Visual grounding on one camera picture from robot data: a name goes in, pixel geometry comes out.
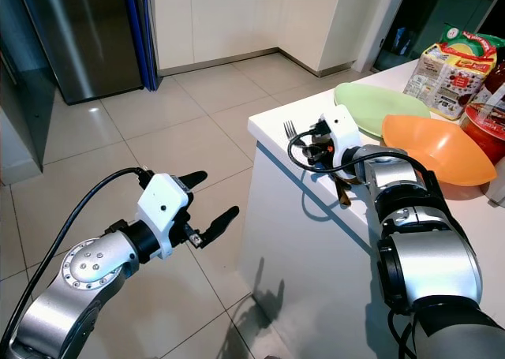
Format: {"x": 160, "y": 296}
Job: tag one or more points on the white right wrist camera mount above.
{"x": 342, "y": 138}

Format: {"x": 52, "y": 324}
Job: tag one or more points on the silver metal fork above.
{"x": 290, "y": 130}

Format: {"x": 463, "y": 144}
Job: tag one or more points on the light green plate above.
{"x": 375, "y": 106}

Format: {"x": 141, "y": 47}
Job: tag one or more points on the white kitchen island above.
{"x": 308, "y": 248}

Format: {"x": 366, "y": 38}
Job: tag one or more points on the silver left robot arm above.
{"x": 83, "y": 276}

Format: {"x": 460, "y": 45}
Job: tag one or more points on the red jar with clear lid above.
{"x": 488, "y": 126}

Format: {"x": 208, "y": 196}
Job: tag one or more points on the green and yellow food bag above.
{"x": 469, "y": 43}

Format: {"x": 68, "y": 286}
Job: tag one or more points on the stainless steel fridge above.
{"x": 83, "y": 35}

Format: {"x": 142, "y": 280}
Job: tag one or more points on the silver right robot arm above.
{"x": 426, "y": 248}

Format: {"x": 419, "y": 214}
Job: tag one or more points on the dark grey cabinet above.
{"x": 20, "y": 99}

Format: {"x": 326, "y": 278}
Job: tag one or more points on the brown wooden utensil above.
{"x": 341, "y": 190}

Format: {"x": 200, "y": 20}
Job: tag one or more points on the printed food carton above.
{"x": 442, "y": 79}

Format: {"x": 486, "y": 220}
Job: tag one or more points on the orange plastic bowl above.
{"x": 438, "y": 150}

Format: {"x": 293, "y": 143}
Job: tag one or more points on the white kitchen cabinets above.
{"x": 245, "y": 20}

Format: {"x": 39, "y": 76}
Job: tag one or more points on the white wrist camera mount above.
{"x": 342, "y": 138}
{"x": 162, "y": 209}

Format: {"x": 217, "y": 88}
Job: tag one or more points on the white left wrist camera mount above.
{"x": 162, "y": 209}

